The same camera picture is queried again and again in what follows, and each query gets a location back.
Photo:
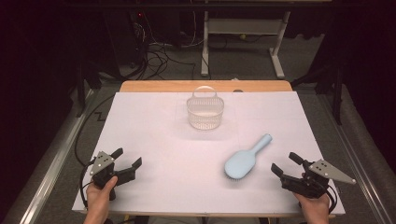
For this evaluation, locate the person's right hand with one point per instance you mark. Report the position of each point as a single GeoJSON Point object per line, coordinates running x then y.
{"type": "Point", "coordinates": [314, 208]}

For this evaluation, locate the white metal desk frame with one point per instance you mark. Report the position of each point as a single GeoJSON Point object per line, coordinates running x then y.
{"type": "Point", "coordinates": [246, 26]}

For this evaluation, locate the dark computer tower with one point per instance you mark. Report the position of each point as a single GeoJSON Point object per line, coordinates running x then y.
{"type": "Point", "coordinates": [124, 37]}

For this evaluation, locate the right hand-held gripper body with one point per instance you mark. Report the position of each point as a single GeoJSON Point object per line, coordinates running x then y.
{"type": "Point", "coordinates": [327, 171]}

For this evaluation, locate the person's left hand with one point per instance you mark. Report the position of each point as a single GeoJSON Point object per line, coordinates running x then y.
{"type": "Point", "coordinates": [98, 199]}

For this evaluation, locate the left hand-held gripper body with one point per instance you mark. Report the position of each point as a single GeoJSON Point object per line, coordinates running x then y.
{"type": "Point", "coordinates": [101, 163]}

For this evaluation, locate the small yellow object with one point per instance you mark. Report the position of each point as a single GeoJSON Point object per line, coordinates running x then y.
{"type": "Point", "coordinates": [243, 36]}

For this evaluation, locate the aluminium floor rail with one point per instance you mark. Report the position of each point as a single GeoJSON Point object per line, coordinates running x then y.
{"type": "Point", "coordinates": [362, 177]}
{"type": "Point", "coordinates": [53, 171]}

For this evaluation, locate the white plastic basket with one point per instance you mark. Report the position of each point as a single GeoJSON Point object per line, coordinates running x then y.
{"type": "Point", "coordinates": [205, 123]}

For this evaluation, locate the dark round table grommet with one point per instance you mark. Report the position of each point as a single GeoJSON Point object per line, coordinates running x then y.
{"type": "Point", "coordinates": [238, 90]}

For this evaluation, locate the light blue hairbrush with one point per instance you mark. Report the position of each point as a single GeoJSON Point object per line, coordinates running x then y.
{"type": "Point", "coordinates": [241, 163]}

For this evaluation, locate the white table cover sheet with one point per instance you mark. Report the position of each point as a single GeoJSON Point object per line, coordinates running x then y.
{"type": "Point", "coordinates": [174, 186]}

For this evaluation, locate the black metal stand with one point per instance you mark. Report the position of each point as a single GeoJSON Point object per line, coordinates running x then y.
{"type": "Point", "coordinates": [336, 102]}
{"type": "Point", "coordinates": [81, 93]}

